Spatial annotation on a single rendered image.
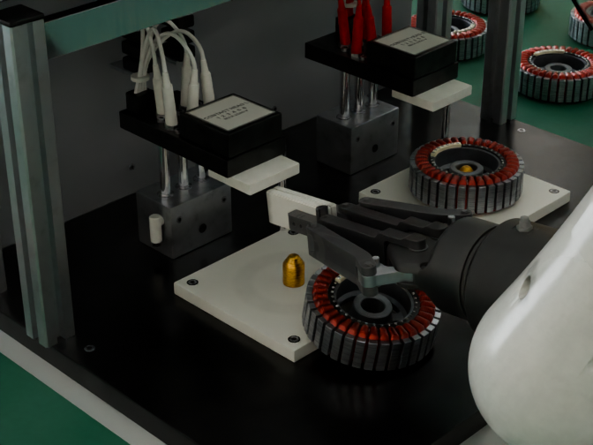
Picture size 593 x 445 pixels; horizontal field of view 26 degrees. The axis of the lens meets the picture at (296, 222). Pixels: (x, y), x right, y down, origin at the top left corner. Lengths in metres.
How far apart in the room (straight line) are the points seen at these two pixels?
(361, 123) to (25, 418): 0.49
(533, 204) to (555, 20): 0.62
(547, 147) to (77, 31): 0.61
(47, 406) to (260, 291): 0.21
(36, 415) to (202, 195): 0.27
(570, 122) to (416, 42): 0.33
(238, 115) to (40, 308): 0.23
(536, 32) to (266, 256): 0.75
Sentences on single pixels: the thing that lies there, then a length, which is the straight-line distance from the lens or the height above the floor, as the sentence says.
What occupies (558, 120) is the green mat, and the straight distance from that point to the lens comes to 1.54.
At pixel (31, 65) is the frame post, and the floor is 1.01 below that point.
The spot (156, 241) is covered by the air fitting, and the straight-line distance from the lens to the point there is 1.19.
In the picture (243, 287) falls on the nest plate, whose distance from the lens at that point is 1.12.
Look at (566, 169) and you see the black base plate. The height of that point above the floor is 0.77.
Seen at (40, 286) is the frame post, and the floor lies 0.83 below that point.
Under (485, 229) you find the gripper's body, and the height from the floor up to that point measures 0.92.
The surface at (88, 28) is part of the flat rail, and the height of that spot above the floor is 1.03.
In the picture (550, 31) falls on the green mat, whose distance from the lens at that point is 1.82.
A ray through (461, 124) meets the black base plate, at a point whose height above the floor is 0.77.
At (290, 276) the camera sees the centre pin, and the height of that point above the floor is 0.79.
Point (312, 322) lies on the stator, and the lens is 1.04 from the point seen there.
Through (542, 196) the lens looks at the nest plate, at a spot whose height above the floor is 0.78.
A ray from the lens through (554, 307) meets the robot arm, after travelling 0.71.
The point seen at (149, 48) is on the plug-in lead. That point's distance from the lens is 1.15.
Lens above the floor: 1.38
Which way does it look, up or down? 29 degrees down
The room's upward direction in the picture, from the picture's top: straight up
